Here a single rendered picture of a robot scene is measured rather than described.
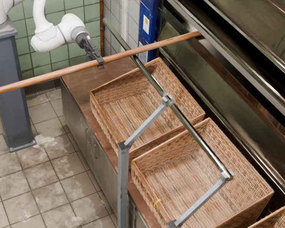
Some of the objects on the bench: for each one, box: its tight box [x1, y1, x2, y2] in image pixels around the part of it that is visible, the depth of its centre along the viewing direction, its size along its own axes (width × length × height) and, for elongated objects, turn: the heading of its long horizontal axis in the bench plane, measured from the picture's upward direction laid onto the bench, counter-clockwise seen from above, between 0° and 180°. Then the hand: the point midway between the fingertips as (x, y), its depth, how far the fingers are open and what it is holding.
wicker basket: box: [131, 117, 275, 228], centre depth 229 cm, size 49×56×28 cm
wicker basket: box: [90, 57, 206, 171], centre depth 266 cm, size 49×56×28 cm
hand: (99, 61), depth 221 cm, fingers closed on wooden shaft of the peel, 3 cm apart
